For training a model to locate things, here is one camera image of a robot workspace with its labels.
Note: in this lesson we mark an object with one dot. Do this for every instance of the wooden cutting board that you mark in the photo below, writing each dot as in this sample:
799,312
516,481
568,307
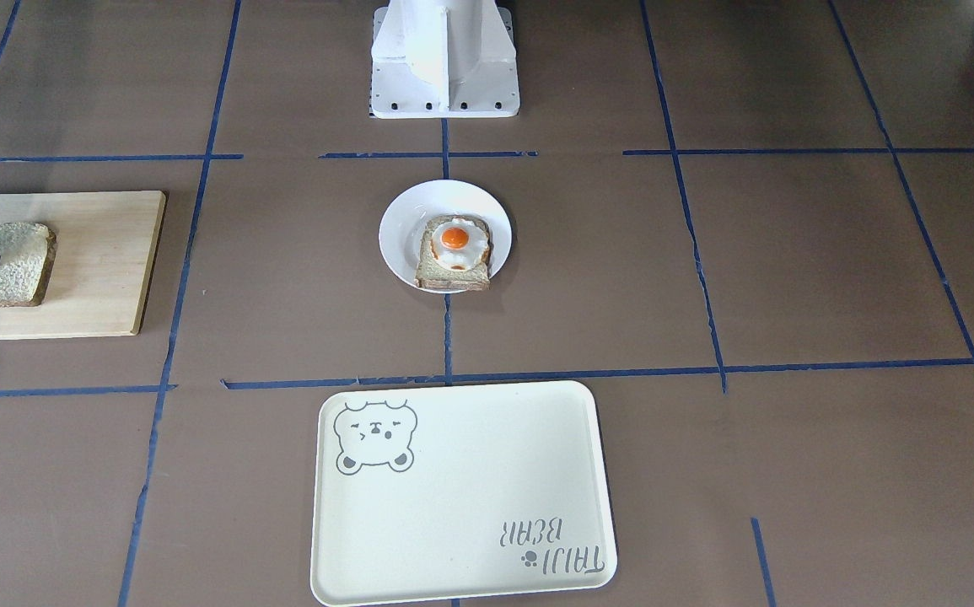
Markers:
106,244

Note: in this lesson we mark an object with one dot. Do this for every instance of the fried egg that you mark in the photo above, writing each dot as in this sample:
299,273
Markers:
459,244

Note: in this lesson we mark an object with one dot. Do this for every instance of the white round plate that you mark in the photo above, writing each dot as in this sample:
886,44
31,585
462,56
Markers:
404,222

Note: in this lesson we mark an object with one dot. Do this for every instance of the cream bear tray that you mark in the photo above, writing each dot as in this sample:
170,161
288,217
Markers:
468,491

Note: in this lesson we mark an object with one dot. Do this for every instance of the bread slice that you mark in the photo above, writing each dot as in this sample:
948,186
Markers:
430,275
27,253

